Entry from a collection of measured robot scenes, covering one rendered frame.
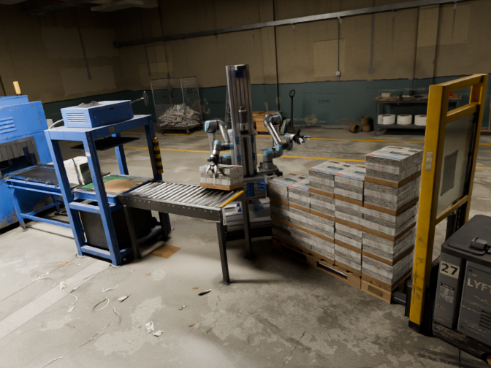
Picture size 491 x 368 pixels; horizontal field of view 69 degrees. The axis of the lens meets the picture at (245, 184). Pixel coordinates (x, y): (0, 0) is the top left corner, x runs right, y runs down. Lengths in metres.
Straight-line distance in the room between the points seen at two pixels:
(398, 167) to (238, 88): 2.12
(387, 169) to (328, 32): 7.58
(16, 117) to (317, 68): 7.27
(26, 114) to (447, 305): 5.71
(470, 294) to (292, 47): 8.68
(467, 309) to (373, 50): 7.86
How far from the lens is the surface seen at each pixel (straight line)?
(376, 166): 2.99
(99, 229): 4.48
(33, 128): 6.28
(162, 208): 3.74
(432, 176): 2.59
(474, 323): 2.99
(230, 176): 3.62
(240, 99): 4.27
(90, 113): 4.08
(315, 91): 10.39
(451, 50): 9.82
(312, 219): 3.57
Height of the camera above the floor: 2.10
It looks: 20 degrees down
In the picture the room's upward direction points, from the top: 5 degrees counter-clockwise
